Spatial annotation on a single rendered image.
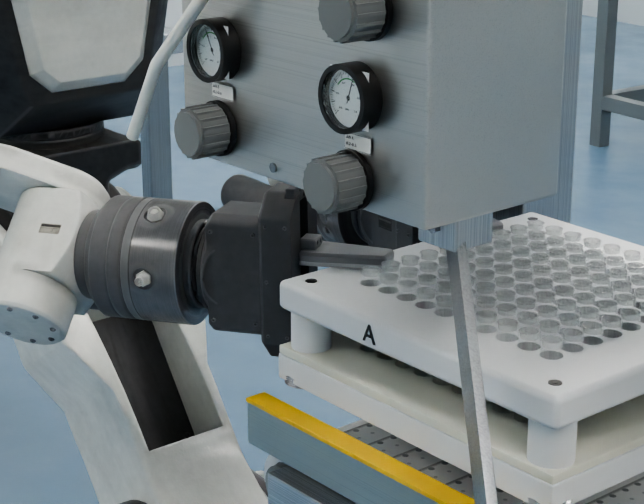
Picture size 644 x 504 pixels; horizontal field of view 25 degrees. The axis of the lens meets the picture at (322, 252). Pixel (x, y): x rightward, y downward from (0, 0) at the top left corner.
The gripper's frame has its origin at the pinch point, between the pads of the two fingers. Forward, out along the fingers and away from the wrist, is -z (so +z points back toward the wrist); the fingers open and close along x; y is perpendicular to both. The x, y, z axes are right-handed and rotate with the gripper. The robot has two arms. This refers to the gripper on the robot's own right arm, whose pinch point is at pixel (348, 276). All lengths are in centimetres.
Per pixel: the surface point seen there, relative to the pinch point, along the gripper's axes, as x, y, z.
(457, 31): -19.8, 18.2, -11.7
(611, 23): 43, -415, 35
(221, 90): -14.6, 10.5, 4.5
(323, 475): 10.0, 10.3, -1.4
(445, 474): 11.2, 5.5, -8.2
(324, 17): -20.5, 19.3, -5.0
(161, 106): 17, -129, 73
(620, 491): 11.5, 4.3, -19.5
